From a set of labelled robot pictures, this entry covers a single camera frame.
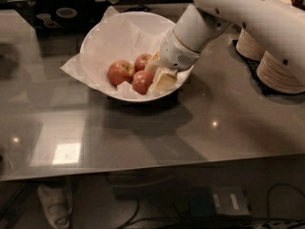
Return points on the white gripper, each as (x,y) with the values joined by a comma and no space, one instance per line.
(175,53)

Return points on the red apple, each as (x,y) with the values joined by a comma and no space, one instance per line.
(142,80)
(120,71)
(141,61)

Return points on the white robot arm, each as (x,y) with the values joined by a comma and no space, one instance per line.
(277,27)

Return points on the white ceramic bowl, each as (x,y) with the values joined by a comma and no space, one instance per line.
(133,23)

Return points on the white paper liner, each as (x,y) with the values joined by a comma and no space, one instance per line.
(114,42)

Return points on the rear stack paper bowls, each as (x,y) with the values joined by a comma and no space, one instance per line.
(248,47)

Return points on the stack paper bowls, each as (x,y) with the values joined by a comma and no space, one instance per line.
(248,47)
(272,74)

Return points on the black rubber mat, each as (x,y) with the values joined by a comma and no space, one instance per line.
(252,67)

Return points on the black laptop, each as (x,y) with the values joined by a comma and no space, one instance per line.
(61,15)

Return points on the front stack paper bowls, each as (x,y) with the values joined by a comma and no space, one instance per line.
(272,74)

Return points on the dark box under table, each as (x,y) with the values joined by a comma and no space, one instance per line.
(226,201)

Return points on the white shoe under table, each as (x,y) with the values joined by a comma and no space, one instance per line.
(57,204)

